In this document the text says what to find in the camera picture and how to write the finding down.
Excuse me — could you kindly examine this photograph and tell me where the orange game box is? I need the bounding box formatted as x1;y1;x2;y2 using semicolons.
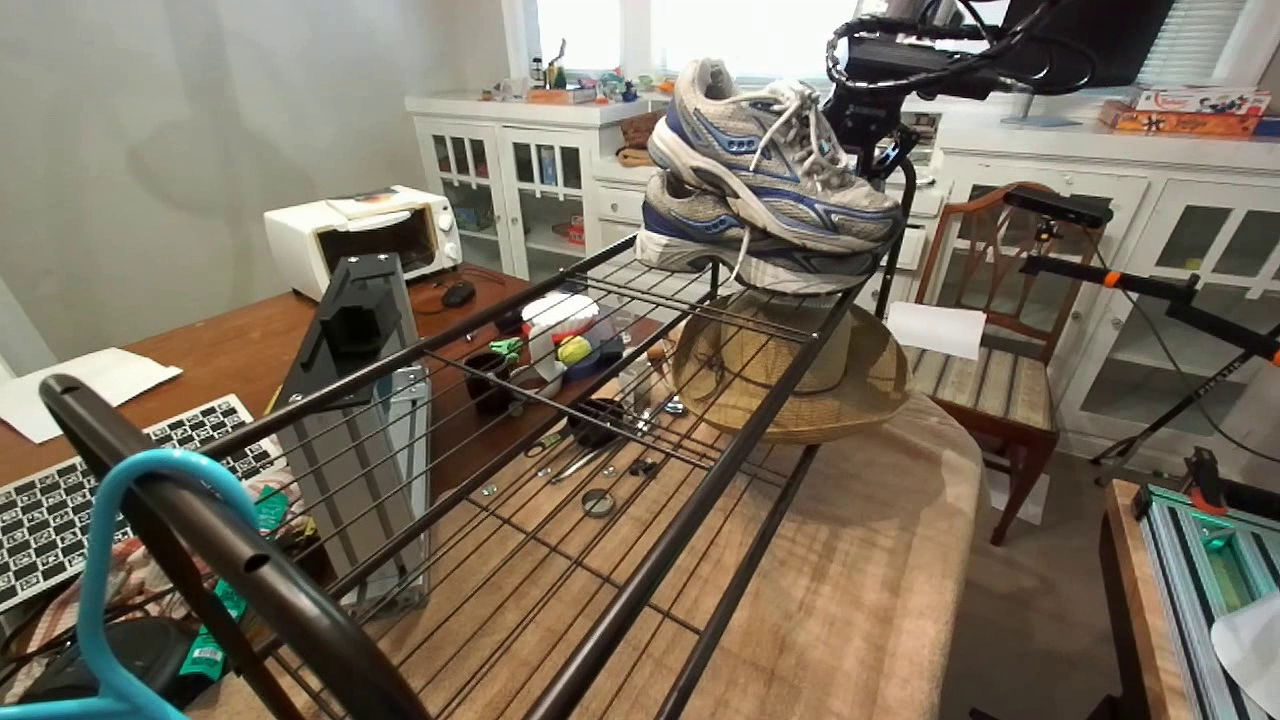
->
1100;87;1273;141

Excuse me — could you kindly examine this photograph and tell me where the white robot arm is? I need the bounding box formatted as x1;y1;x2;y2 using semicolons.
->
823;0;1172;148

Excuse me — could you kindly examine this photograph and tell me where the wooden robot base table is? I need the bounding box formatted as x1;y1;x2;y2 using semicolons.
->
1100;480;1280;720

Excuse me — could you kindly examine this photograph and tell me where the white blue trainer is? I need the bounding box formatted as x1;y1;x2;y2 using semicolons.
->
649;62;899;253
635;172;879;297

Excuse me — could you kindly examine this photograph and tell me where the yellow green ball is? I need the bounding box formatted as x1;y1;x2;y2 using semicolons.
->
557;335;590;368

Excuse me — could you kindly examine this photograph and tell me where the black metal shoe rack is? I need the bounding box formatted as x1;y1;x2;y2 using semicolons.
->
36;141;924;720

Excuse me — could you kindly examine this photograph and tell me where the white paper sheet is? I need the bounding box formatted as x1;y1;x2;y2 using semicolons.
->
0;349;181;443

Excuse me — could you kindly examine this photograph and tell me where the blue plastic hanger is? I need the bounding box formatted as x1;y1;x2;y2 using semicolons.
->
0;443;271;720

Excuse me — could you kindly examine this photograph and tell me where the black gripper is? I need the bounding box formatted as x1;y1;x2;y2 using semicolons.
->
823;16;1012;152

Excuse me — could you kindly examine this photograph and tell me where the tan straw hat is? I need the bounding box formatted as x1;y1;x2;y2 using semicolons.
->
672;297;906;443

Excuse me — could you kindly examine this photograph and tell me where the white toaster oven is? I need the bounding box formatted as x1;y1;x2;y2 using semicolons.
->
265;183;465;301

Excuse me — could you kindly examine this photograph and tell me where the black computer keyboard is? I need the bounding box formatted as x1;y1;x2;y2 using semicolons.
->
0;395;252;611

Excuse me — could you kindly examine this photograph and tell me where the wooden chair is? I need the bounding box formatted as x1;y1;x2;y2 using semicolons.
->
906;180;1111;544

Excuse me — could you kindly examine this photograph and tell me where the black camera on stand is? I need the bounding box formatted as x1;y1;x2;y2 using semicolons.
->
1002;187;1280;364

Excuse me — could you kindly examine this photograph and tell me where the white cabinet with glass doors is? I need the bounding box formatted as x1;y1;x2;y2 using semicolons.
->
403;95;661;280

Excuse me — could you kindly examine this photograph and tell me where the grey black stand device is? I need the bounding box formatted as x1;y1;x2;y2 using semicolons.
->
278;253;433;578

